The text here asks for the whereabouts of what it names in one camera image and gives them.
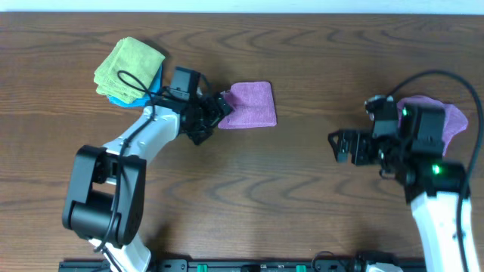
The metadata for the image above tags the purple microfiber cloth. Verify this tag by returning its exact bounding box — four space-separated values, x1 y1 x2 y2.
218 81 277 129

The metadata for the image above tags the folded blue cloth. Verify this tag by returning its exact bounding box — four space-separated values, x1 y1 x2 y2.
107 66 163 108

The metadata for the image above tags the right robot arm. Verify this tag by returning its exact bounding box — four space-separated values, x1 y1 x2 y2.
328 130 480 271

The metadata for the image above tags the crumpled purple cloth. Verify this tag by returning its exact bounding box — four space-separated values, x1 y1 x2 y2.
397 95 468 156

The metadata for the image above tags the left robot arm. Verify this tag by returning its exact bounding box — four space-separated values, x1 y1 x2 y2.
62 93 232 271

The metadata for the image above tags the folded green cloth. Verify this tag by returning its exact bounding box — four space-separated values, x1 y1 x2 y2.
94 37 166 104

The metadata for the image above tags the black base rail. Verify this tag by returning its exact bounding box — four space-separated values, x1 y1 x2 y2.
58 259 427 272

